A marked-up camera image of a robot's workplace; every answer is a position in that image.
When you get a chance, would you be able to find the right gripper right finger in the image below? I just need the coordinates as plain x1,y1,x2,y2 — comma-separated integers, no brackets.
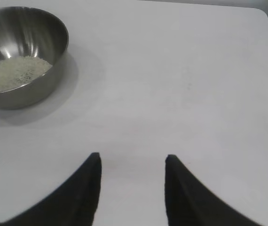
165,154,267,226

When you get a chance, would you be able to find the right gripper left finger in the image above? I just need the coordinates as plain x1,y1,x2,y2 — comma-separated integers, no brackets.
2,152,102,226

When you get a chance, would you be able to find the white uncooked rice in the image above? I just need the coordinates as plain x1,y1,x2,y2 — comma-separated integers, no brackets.
0,56,53,95

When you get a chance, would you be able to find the stainless steel mixing bowl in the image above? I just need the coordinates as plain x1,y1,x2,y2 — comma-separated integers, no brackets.
0,6,70,110

